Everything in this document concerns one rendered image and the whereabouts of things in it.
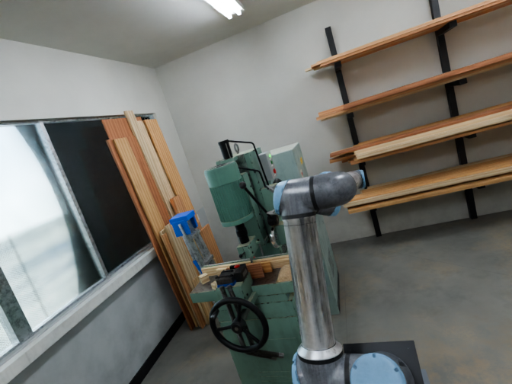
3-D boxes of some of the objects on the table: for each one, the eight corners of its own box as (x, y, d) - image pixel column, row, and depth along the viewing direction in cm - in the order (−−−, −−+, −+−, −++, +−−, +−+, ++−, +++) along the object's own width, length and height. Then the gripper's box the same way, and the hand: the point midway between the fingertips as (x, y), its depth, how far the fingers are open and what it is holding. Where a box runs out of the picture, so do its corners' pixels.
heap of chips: (276, 282, 155) (273, 275, 154) (282, 268, 167) (280, 261, 167) (293, 280, 151) (291, 273, 151) (299, 266, 164) (296, 259, 164)
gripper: (308, 180, 155) (269, 174, 150) (312, 216, 144) (270, 211, 140) (301, 190, 162) (264, 184, 157) (304, 225, 151) (264, 219, 147)
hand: (264, 200), depth 151 cm, fingers open, 14 cm apart
